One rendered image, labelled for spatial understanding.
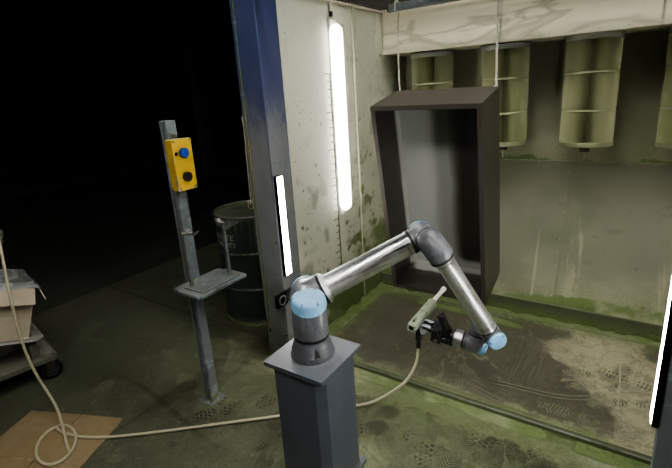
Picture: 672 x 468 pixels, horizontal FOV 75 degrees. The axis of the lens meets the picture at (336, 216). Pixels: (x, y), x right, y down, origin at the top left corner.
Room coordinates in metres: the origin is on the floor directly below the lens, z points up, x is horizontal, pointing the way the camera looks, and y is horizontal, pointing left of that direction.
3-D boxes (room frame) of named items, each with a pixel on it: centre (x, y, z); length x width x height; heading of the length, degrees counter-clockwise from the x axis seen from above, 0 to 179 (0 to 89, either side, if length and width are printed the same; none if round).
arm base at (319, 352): (1.69, 0.14, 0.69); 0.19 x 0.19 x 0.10
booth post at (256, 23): (2.65, 0.38, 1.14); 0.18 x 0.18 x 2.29; 56
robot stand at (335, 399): (1.69, 0.14, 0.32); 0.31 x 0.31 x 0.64; 56
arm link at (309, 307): (1.69, 0.14, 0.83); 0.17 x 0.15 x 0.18; 7
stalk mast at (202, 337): (2.27, 0.81, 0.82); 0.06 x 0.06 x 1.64; 56
